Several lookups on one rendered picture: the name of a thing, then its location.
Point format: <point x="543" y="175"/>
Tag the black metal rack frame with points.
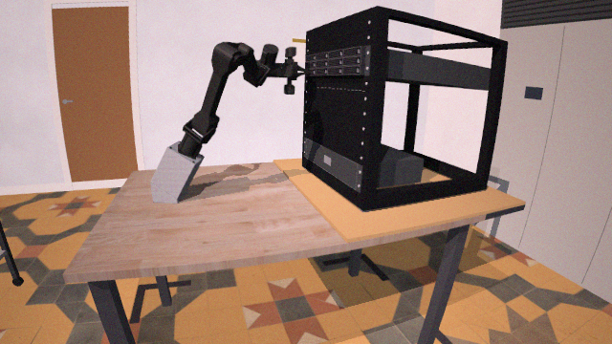
<point x="342" y="138"/>

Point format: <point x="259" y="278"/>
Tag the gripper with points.
<point x="290" y="90"/>

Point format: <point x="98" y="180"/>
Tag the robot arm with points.
<point x="226" y="58"/>

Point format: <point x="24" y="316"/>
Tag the tan flat board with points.
<point x="354" y="225"/>

